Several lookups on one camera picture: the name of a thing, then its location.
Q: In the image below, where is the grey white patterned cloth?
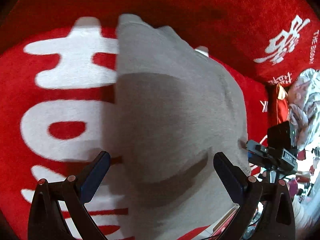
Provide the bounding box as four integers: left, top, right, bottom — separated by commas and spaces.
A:
287, 68, 319, 151

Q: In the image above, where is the red wedding blanket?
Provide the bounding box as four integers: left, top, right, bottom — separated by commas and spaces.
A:
1, 0, 319, 239

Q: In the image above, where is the grey knitted garment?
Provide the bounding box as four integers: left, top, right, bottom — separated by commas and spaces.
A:
113, 14, 250, 239

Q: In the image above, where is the red pillow with gold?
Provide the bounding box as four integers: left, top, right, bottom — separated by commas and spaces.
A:
276, 84, 289, 124

